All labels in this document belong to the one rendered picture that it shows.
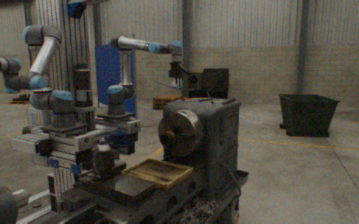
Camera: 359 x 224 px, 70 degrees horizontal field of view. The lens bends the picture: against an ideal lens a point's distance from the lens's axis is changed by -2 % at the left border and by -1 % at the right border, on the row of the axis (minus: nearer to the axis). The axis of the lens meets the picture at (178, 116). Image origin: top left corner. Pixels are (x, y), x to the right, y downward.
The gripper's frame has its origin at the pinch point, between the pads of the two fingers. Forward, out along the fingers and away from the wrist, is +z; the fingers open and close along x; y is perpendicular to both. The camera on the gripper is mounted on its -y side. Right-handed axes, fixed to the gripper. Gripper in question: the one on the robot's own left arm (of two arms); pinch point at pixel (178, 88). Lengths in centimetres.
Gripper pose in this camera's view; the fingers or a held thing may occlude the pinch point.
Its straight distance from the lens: 199.7
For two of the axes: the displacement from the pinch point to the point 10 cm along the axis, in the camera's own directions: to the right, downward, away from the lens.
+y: -8.6, -0.9, 5.0
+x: -5.1, 1.6, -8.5
